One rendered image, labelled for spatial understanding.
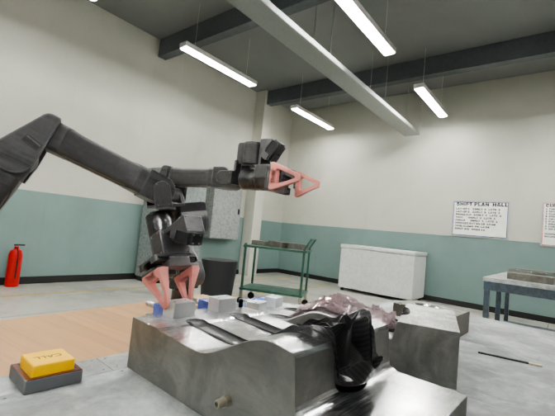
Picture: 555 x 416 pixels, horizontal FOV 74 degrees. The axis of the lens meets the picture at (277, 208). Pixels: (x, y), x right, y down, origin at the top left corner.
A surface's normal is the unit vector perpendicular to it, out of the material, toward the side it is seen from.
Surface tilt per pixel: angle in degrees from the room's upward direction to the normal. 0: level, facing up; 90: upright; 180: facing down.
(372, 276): 90
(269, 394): 90
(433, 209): 90
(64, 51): 90
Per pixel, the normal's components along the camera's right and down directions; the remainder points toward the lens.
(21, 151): 0.51, 0.00
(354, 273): -0.62, -0.11
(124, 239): 0.78, 0.04
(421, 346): -0.40, -0.10
